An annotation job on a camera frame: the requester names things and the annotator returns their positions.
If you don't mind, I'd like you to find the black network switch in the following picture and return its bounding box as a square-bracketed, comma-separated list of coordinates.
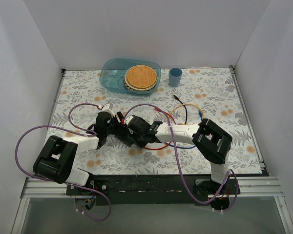
[113, 128, 134, 147]

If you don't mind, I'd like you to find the red ethernet cable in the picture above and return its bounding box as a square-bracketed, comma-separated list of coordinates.
[144, 108, 174, 150]

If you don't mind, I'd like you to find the black ethernet cable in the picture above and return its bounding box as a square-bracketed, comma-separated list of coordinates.
[173, 95, 188, 125]

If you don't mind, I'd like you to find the blue ethernet cable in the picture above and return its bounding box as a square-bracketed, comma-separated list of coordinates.
[170, 110, 204, 149]

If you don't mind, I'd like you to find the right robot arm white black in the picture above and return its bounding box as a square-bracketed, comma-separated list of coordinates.
[125, 116, 232, 194]

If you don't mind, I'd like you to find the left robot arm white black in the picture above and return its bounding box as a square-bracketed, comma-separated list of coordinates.
[33, 111, 124, 195]

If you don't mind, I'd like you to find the woven wicker round plate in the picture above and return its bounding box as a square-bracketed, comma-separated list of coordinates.
[124, 65, 158, 91]

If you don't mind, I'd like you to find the teal plastic tub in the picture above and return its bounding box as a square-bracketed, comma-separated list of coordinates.
[99, 58, 161, 96]

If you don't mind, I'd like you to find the floral table mat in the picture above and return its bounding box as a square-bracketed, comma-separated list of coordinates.
[48, 68, 261, 175]

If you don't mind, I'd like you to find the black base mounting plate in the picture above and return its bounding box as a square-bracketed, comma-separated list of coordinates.
[65, 174, 242, 206]

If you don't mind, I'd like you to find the blue plastic cup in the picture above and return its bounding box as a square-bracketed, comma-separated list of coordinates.
[168, 68, 183, 87]

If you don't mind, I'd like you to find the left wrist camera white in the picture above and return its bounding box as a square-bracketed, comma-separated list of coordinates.
[101, 103, 114, 116]

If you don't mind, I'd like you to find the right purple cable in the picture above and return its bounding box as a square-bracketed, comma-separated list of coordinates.
[124, 103, 239, 207]

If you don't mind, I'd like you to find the yellow ethernet cable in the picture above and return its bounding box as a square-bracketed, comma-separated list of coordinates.
[170, 103, 206, 126]

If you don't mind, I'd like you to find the aluminium frame rail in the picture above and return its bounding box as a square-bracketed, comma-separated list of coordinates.
[21, 176, 284, 198]

